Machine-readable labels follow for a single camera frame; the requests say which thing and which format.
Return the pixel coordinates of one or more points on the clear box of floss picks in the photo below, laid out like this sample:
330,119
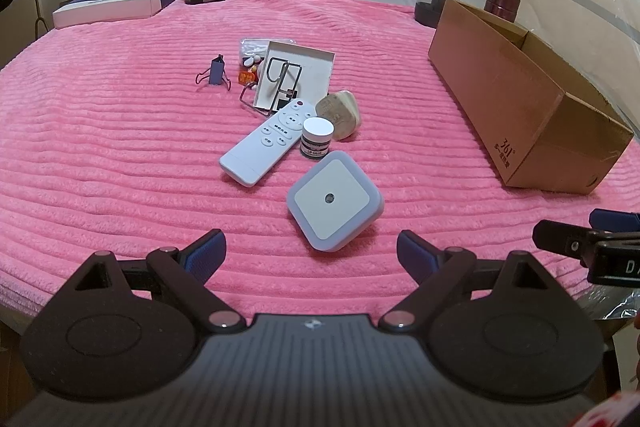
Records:
250,47

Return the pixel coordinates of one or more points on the clear plastic sheet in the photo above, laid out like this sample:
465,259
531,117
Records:
599,38

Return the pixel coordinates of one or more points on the dark red canister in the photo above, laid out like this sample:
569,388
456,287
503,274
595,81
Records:
506,9

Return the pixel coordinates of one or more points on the beige power plug adapter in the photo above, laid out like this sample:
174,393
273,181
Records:
342,110

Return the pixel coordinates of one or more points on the pink ribbed blanket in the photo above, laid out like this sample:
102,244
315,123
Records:
107,142

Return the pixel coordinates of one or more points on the bent metal wire stand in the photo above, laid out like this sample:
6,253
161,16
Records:
278,87

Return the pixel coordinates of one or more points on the white remote control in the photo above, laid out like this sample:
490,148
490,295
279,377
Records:
251,159

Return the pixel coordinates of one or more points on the small white-lidded jar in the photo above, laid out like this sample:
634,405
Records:
317,135

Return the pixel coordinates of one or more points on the red Doraemon toy figure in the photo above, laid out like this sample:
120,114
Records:
249,68

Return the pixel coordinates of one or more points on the blue binder clip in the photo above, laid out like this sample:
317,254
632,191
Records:
215,75

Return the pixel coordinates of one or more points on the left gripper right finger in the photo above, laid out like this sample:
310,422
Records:
441,277

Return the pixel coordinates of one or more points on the blue and white flat box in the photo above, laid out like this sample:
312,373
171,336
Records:
78,12

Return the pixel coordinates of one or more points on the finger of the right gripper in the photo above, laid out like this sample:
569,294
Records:
614,221
565,240

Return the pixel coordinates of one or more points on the white square tray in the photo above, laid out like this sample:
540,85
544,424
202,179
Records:
317,65

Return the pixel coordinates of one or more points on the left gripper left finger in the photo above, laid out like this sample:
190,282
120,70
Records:
179,277

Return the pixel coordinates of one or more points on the brown cardboard box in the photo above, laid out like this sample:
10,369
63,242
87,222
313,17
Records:
542,123

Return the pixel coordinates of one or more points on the white square night light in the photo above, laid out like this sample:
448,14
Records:
334,202

